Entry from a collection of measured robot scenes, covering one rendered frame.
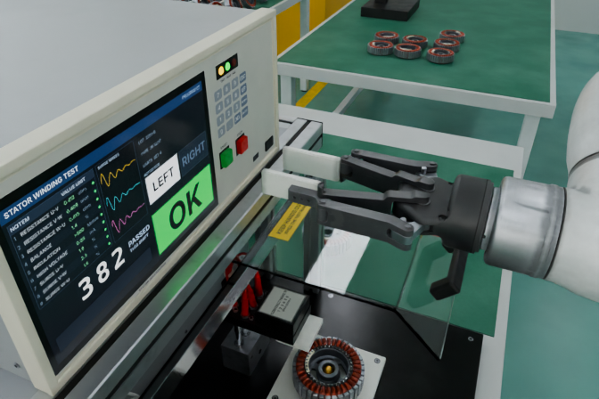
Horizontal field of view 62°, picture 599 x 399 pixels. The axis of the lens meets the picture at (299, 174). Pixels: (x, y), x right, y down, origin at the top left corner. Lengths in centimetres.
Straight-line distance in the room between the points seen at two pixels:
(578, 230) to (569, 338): 167
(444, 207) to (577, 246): 12
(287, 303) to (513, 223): 39
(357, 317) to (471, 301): 24
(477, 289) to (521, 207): 61
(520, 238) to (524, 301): 173
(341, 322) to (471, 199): 51
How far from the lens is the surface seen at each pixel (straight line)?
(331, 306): 97
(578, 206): 50
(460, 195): 50
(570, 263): 50
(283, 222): 68
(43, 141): 39
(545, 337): 211
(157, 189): 50
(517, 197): 50
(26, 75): 52
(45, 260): 42
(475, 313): 104
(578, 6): 572
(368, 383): 86
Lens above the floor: 149
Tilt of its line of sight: 33 degrees down
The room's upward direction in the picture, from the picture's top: straight up
